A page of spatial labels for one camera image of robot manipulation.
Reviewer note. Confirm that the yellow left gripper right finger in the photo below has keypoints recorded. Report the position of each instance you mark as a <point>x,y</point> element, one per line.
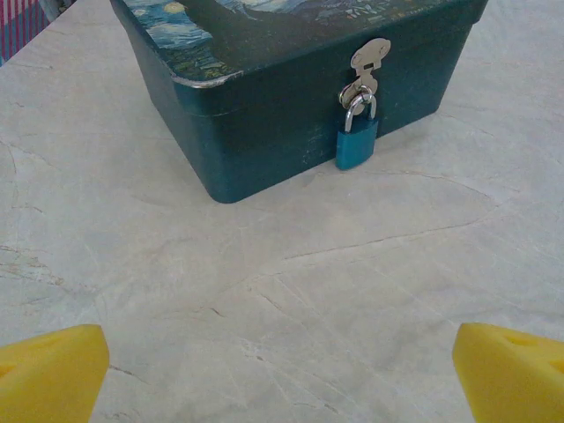
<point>515,379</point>

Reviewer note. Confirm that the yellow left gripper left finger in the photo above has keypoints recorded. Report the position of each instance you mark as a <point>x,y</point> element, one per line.
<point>48,374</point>

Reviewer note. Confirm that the small blue padlock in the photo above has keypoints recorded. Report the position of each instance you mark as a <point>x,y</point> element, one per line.
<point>356,145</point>

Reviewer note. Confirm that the dark teal painted storage box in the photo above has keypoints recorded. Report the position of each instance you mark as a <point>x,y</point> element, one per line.
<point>273,119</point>

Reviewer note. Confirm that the silver metal box hasp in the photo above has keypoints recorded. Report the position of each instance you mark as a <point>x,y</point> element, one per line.
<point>369,59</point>

